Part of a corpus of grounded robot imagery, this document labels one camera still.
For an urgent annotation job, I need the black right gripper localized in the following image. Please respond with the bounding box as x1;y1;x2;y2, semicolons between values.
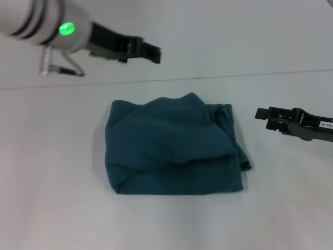
254;106;333;143

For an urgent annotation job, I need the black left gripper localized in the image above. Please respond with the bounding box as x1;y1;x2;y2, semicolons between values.
88;22;162;65

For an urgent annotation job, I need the teal t-shirt with FREE print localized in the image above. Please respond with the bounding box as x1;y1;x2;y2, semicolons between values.
104;92;253;196

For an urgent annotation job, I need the silver connector on left arm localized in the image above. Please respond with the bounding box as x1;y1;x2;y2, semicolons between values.
38;46;54;76

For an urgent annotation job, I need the maroon left wrist cable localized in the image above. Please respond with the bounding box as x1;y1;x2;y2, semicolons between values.
54;52;86;78

